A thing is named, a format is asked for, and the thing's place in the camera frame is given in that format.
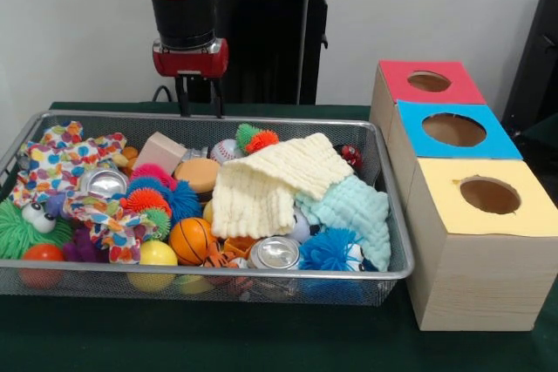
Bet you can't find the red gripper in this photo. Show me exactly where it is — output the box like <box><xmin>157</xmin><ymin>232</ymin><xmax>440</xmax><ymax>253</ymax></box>
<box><xmin>151</xmin><ymin>37</ymin><xmax>230</xmax><ymax>119</ymax></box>

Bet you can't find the cream waffle cloth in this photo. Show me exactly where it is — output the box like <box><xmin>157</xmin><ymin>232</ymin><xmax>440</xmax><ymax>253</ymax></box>
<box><xmin>210</xmin><ymin>132</ymin><xmax>355</xmax><ymax>239</ymax></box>

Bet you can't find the colourful spotted cloth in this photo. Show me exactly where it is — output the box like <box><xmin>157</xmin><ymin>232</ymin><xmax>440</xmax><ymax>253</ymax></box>
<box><xmin>8</xmin><ymin>120</ymin><xmax>128</xmax><ymax>207</ymax></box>

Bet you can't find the wooden box with three holes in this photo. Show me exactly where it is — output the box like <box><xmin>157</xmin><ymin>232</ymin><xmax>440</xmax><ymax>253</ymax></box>
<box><xmin>369</xmin><ymin>59</ymin><xmax>558</xmax><ymax>332</ymax></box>

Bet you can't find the pale wooden block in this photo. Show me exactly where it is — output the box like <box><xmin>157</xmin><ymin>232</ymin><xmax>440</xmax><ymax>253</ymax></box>
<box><xmin>132</xmin><ymin>131</ymin><xmax>188</xmax><ymax>177</ymax></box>

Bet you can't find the orange round sponge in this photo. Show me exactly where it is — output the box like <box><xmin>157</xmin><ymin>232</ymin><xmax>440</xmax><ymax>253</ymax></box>
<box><xmin>174</xmin><ymin>158</ymin><xmax>222</xmax><ymax>194</ymax></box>

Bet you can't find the blue orange spiky ball toy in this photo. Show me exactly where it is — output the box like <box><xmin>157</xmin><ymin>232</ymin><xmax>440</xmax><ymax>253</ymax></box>
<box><xmin>118</xmin><ymin>162</ymin><xmax>204</xmax><ymax>241</ymax></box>

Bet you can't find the orange toy basketball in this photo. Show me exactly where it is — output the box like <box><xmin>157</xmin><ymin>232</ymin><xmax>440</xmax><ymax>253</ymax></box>
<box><xmin>168</xmin><ymin>216</ymin><xmax>218</xmax><ymax>267</ymax></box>

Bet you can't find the silver drink can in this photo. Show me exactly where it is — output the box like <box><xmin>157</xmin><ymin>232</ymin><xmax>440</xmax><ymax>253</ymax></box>
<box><xmin>247</xmin><ymin>235</ymin><xmax>302</xmax><ymax>270</ymax></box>

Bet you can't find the blue fuzzy toy with eyes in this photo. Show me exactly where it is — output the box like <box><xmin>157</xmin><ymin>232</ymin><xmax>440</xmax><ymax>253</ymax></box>
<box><xmin>298</xmin><ymin>227</ymin><xmax>378</xmax><ymax>273</ymax></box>

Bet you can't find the mint waffle cloth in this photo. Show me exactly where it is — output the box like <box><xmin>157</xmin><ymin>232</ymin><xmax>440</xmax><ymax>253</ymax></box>
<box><xmin>295</xmin><ymin>174</ymin><xmax>392</xmax><ymax>272</ymax></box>

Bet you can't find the green fuzzy toy with eyes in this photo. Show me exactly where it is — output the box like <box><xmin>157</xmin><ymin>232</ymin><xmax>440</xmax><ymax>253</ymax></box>
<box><xmin>0</xmin><ymin>198</ymin><xmax>74</xmax><ymax>260</ymax></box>

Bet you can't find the dark green table cloth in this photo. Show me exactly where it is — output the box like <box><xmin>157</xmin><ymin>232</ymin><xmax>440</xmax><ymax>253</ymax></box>
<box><xmin>521</xmin><ymin>113</ymin><xmax>558</xmax><ymax>159</ymax></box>
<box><xmin>0</xmin><ymin>101</ymin><xmax>558</xmax><ymax>372</ymax></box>

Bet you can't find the black upright panel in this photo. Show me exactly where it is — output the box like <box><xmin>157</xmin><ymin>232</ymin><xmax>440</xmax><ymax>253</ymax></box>
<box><xmin>500</xmin><ymin>0</ymin><xmax>558</xmax><ymax>129</ymax></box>

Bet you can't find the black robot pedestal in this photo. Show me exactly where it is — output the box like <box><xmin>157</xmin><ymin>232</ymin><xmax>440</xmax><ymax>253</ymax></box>
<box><xmin>211</xmin><ymin>0</ymin><xmax>350</xmax><ymax>105</ymax></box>

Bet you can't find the silver wire mesh bin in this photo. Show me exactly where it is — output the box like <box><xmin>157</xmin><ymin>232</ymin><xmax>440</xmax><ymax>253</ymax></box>
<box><xmin>0</xmin><ymin>109</ymin><xmax>415</xmax><ymax>308</ymax></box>

